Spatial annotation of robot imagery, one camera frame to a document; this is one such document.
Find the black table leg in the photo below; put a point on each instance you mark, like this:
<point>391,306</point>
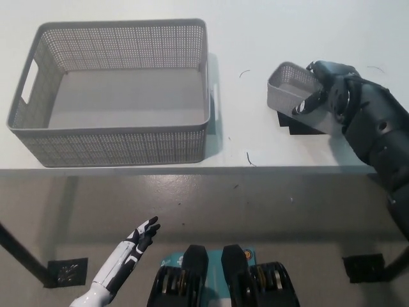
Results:
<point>20,251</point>

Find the small grey perforated basket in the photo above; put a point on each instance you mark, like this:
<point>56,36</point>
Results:
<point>282,92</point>

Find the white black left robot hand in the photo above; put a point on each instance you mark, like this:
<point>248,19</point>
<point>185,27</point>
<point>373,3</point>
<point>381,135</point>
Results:
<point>124,256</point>

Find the black floor tape patch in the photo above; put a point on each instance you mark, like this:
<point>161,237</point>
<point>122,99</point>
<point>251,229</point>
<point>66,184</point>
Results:
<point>364,268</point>
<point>68,270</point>

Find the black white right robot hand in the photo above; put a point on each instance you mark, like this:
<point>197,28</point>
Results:
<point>345,92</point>

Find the black tape patch on tabletop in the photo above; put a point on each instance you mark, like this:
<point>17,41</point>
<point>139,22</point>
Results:
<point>295,126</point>

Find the large grey perforated basket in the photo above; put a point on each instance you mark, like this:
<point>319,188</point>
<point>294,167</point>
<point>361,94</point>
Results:
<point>128,96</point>

